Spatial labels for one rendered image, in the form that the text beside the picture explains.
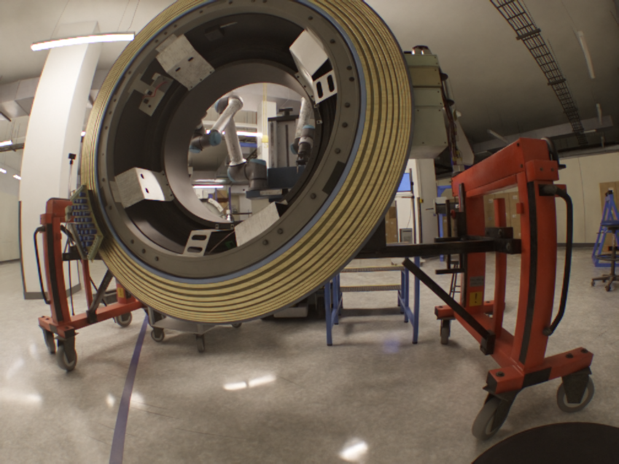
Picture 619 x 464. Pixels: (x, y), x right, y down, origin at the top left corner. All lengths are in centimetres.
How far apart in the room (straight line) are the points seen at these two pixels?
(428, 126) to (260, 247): 66
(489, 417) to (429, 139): 91
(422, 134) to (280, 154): 175
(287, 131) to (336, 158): 180
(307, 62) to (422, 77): 41
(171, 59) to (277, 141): 146
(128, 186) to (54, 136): 310
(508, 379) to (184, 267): 110
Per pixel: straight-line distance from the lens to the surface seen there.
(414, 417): 113
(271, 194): 218
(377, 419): 111
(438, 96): 100
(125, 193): 128
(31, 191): 426
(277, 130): 257
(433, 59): 108
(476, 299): 145
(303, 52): 107
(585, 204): 786
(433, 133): 94
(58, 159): 415
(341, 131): 79
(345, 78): 87
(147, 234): 116
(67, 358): 178
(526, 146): 93
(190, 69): 144
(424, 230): 590
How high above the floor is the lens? 72
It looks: level
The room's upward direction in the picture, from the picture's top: 3 degrees counter-clockwise
